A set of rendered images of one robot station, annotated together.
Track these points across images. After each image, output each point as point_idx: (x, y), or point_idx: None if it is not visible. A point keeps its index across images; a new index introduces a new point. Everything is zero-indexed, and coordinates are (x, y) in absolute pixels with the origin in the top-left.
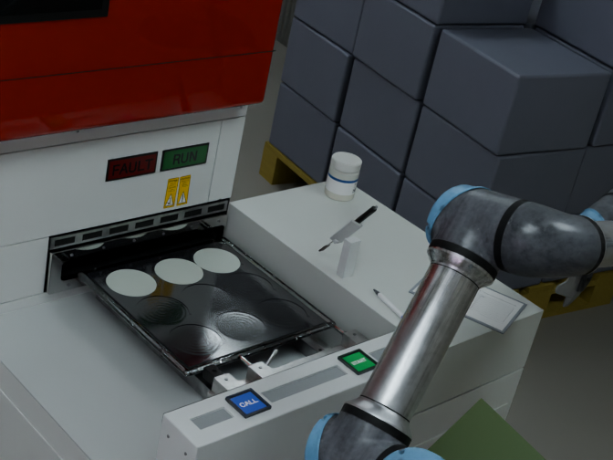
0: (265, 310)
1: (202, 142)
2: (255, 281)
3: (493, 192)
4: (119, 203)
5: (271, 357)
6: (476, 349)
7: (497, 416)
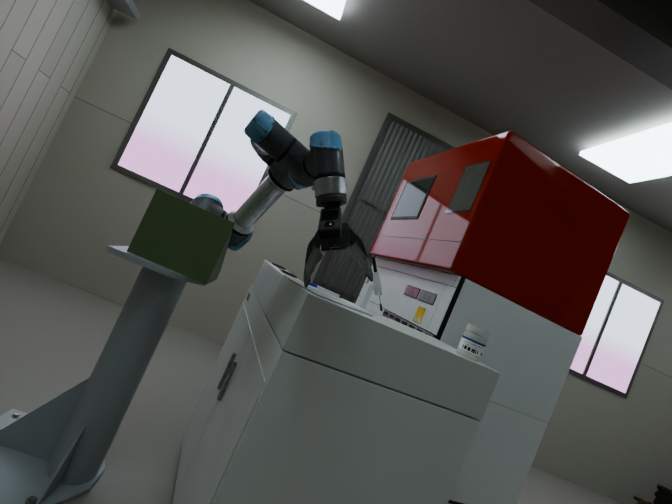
0: None
1: (435, 293)
2: None
3: None
4: (403, 307)
5: None
6: (287, 290)
7: (221, 218)
